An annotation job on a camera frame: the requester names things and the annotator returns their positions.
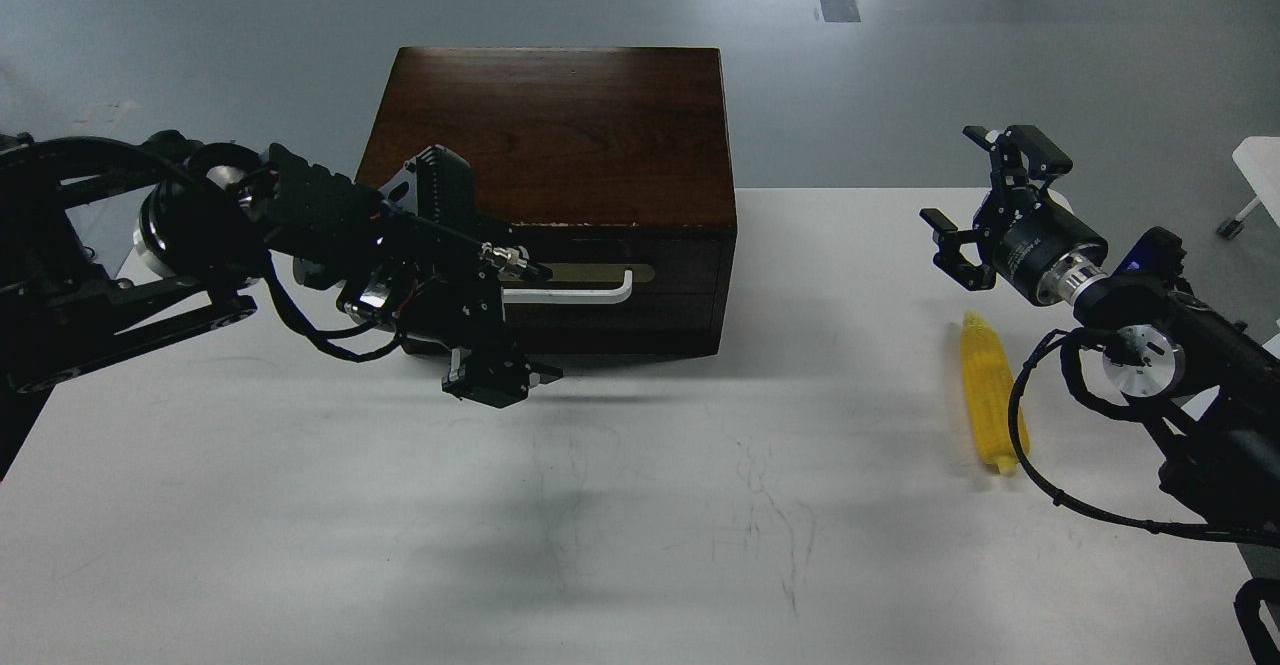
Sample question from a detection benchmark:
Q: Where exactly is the wooden drawer with white handle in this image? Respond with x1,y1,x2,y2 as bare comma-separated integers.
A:
508,228,733,333

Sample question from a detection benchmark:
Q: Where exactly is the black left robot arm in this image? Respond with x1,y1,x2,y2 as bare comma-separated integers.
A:
3,130,562,407

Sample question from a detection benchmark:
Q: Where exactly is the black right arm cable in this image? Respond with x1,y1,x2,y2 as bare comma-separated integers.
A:
1007,327,1280,549

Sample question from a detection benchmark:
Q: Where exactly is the white furniture at right edge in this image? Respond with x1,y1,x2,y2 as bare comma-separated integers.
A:
1215,136,1279,240

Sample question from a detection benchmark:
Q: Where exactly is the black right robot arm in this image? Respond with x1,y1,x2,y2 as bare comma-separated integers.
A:
920,124,1279,549

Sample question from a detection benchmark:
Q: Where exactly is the yellow corn cob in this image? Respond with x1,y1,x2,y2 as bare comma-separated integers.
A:
959,309,1019,474

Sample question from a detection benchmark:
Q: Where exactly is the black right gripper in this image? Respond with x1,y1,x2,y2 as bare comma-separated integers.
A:
919,124,1108,306

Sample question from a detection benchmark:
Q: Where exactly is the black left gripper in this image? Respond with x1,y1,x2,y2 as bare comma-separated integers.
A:
335,145,564,407

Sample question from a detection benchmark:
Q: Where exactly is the dark wooden drawer cabinet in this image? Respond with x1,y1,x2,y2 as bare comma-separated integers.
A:
355,47,737,356

